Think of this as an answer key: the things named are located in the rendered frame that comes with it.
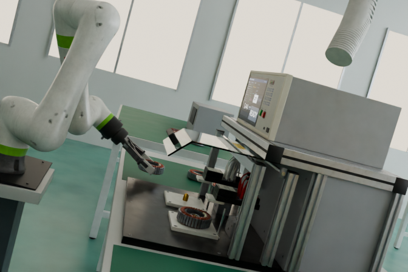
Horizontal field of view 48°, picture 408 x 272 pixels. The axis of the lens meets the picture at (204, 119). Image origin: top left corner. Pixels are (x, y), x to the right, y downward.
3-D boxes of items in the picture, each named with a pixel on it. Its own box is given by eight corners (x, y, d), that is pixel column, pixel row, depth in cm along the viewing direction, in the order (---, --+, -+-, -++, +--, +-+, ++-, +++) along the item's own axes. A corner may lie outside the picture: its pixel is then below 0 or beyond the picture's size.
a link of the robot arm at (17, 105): (4, 158, 147) (21, 102, 145) (-20, 142, 156) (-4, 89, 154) (38, 160, 158) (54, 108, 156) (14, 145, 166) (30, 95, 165)
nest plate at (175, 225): (170, 230, 139) (172, 226, 138) (167, 214, 153) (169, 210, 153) (217, 240, 141) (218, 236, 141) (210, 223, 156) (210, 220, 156)
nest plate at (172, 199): (166, 205, 162) (167, 201, 162) (163, 193, 177) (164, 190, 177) (206, 214, 165) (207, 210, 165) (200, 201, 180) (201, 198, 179)
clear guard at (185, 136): (167, 156, 127) (172, 135, 126) (162, 141, 150) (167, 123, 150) (275, 182, 132) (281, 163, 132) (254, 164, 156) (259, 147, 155)
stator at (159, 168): (137, 170, 189) (139, 162, 189) (137, 164, 200) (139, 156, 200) (163, 177, 191) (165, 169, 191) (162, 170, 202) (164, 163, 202)
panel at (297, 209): (283, 270, 131) (312, 171, 128) (234, 200, 196) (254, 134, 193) (286, 271, 131) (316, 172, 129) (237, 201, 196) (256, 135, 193)
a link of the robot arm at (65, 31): (67, -3, 149) (96, -6, 158) (44, -9, 156) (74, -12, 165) (70, 51, 157) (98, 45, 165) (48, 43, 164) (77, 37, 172)
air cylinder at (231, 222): (228, 238, 146) (233, 222, 145) (224, 229, 153) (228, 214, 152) (243, 241, 146) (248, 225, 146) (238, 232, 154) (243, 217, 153)
